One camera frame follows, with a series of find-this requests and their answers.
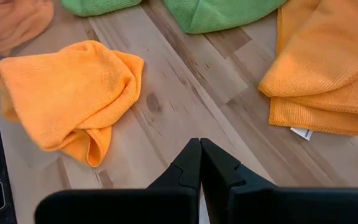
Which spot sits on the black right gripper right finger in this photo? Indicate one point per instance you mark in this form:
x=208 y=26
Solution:
x=291 y=208

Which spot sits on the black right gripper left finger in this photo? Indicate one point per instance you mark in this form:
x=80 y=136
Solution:
x=120 y=208

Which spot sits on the orange microfiber towel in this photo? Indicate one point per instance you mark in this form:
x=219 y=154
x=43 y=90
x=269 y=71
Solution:
x=322 y=62
x=8 y=18
x=67 y=93

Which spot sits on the green microfiber towel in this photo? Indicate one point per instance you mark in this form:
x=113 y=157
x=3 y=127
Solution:
x=98 y=6
x=216 y=15

